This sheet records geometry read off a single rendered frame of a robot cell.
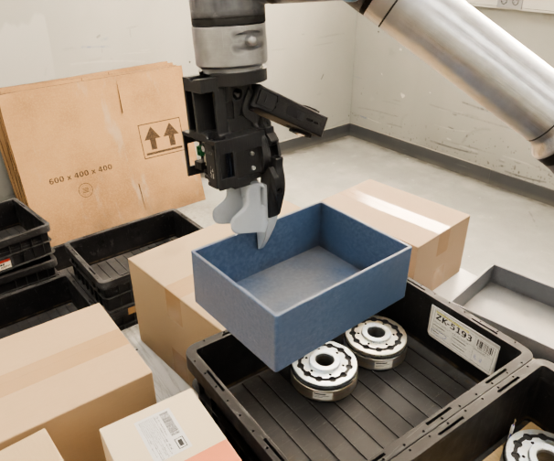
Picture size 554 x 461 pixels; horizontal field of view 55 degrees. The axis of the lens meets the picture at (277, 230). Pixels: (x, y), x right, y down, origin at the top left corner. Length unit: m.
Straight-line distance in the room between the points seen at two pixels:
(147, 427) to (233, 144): 0.35
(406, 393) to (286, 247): 0.32
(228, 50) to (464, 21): 0.26
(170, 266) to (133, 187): 2.17
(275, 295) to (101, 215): 2.53
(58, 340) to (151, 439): 0.33
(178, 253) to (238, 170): 0.51
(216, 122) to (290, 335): 0.23
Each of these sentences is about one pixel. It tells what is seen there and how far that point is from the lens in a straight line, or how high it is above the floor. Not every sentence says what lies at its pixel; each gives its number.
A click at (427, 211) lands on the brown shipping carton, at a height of 0.86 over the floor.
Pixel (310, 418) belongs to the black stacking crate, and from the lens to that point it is 0.82.
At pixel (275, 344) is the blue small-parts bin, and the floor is 1.10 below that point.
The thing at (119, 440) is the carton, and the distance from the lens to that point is 0.69.
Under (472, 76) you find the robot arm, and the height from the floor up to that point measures 1.30.
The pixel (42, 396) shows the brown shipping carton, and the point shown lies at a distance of 0.87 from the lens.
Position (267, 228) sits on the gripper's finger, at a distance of 0.62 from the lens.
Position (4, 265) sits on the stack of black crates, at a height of 0.52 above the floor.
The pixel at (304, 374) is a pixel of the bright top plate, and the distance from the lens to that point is 0.84.
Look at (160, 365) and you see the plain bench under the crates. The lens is 1.11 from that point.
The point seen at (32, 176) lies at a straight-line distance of 2.99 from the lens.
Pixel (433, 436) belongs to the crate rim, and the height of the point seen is 0.93.
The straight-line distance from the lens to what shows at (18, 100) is 2.95.
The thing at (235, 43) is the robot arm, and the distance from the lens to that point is 0.54.
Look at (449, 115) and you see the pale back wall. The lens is 3.91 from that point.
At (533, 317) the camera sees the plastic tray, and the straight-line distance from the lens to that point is 1.23.
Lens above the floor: 1.44
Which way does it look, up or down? 29 degrees down
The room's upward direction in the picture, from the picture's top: straight up
